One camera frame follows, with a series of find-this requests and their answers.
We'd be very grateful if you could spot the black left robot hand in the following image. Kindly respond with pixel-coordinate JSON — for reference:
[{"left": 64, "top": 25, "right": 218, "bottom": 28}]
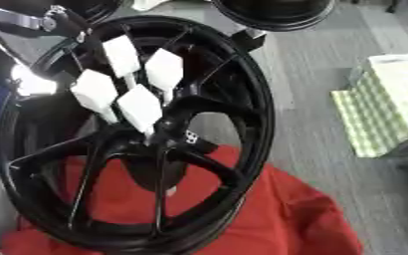
[{"left": 42, "top": 4, "right": 99, "bottom": 45}]

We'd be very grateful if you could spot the black spoked wheel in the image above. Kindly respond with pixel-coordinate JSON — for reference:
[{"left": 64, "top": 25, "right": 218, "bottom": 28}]
[{"left": 0, "top": 14, "right": 278, "bottom": 255}]

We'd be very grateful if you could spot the small black round tyre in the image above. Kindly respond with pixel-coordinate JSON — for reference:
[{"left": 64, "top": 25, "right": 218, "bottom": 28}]
[{"left": 54, "top": 0, "right": 126, "bottom": 25}]

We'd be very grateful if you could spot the table with green checked cloth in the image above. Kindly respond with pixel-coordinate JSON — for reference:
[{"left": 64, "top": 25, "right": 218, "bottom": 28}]
[{"left": 329, "top": 52, "right": 408, "bottom": 159}]

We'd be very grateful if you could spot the large black round tyre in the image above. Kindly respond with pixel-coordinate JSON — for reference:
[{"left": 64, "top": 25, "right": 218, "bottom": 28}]
[{"left": 209, "top": 0, "right": 338, "bottom": 33}]

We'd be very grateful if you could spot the black wheel support bracket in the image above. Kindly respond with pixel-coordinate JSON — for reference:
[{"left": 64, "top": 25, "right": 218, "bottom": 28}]
[{"left": 230, "top": 28, "right": 269, "bottom": 52}]

